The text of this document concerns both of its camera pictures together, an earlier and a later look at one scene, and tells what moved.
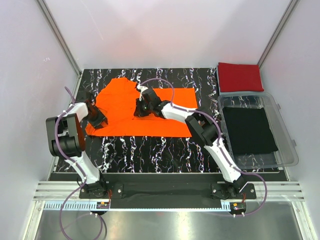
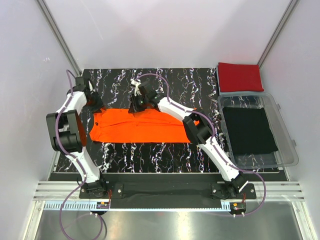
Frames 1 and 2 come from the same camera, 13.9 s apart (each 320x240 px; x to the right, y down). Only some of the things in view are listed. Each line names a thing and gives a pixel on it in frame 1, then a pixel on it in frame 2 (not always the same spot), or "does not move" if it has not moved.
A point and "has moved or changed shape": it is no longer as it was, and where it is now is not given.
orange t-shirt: x=116 y=101 has moved or changed shape
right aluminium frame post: x=284 y=18 does not move
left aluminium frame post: x=64 y=43 does not move
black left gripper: x=101 y=118 -> x=99 y=105
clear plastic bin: x=253 y=127 does not move
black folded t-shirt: x=249 y=130 does not move
